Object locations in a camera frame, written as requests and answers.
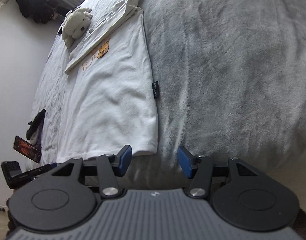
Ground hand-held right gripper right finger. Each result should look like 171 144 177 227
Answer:
177 146 260 198

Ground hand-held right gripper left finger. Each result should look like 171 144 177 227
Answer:
50 144 133 198

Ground white sweatshirt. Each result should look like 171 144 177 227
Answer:
56 0 158 164

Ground dark cloth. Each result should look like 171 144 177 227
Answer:
27 109 46 140

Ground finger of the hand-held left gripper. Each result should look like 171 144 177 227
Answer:
33 162 58 175

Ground black phone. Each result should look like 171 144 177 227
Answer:
13 135 41 163

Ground dark hanging clothes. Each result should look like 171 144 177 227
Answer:
15 0 68 24

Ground white plush dog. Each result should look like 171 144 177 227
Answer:
62 7 93 48

